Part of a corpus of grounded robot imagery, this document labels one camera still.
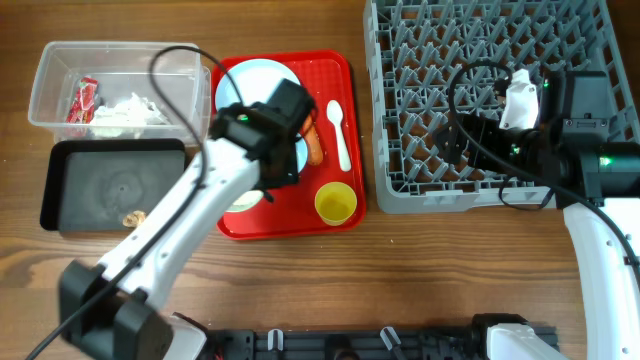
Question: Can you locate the small light blue bowl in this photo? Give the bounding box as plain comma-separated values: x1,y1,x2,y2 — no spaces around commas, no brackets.
295,136,309,173

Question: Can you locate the orange carrot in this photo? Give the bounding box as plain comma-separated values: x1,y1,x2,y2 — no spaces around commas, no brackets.
299,115,324,166

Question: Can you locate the large light blue plate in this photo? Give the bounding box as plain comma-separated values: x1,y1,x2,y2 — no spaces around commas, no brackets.
214,59,300,110

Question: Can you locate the white plastic spoon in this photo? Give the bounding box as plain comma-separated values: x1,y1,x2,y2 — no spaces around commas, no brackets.
326,100,352,172

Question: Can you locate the green bowl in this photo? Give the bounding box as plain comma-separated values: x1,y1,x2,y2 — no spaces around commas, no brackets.
228,190,263,213

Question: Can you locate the yellow plastic cup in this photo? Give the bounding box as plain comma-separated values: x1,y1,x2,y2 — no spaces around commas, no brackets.
314,182,358,226

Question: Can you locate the white tissue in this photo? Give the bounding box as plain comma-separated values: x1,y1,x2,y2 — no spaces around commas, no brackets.
90,93,170,138

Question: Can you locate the brown mushroom piece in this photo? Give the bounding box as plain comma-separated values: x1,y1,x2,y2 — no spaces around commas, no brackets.
122,210,146,229

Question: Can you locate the red snack wrapper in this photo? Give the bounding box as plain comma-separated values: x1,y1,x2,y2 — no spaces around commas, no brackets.
66,77,99,124

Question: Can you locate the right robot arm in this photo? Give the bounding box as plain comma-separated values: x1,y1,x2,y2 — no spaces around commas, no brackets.
433,69,639,359

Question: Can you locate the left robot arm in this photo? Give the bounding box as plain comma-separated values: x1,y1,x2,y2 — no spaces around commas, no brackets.
55,80,315,359

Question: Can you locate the grey dishwasher rack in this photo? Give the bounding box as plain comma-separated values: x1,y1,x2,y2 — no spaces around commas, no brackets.
363,0,639,214

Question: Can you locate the red serving tray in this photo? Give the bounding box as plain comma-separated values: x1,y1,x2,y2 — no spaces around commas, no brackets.
217,50,366,241

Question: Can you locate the clear plastic bin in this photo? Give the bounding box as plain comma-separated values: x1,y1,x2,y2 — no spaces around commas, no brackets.
28,41,211,145

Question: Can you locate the black plastic tray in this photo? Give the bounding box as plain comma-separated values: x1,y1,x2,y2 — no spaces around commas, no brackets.
40,139,187,233

